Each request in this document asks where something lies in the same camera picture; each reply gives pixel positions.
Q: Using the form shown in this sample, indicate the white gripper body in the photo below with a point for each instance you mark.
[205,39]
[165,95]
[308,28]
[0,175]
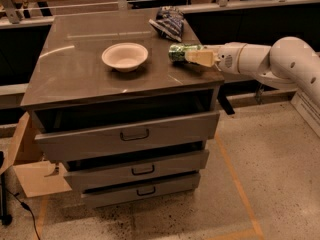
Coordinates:
[227,58]

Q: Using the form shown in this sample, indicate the brown cardboard box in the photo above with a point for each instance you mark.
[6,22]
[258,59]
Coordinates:
[36,175]

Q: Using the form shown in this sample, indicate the middle grey drawer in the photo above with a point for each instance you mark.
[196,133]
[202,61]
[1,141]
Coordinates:
[136,166]

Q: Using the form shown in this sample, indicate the bottom grey drawer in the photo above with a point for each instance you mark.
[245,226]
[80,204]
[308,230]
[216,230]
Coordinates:
[141,190]

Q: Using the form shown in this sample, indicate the blue white chip bag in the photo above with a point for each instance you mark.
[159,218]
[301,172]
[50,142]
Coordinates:
[169,23]

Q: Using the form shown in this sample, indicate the grey metal railing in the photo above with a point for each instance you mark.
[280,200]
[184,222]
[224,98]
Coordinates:
[293,13]

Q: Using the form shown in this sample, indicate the black stand base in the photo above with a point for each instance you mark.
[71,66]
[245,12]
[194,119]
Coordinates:
[5,217]

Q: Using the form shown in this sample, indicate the white printed cardboard box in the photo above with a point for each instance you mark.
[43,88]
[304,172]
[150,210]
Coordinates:
[307,109]

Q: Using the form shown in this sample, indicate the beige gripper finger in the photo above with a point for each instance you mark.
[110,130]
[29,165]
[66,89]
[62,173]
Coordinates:
[205,57]

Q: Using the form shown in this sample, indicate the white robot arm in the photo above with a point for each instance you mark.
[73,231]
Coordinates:
[289,62]

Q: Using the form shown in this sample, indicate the grey drawer cabinet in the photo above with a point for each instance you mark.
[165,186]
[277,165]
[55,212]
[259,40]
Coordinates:
[72,89]

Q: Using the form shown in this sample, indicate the grey drawer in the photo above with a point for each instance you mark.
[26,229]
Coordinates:
[141,190]
[136,166]
[103,141]

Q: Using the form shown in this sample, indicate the white paper bowl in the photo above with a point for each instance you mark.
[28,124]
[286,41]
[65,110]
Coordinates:
[125,57]

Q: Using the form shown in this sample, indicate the top grey drawer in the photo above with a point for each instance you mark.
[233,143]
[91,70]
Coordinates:
[103,141]

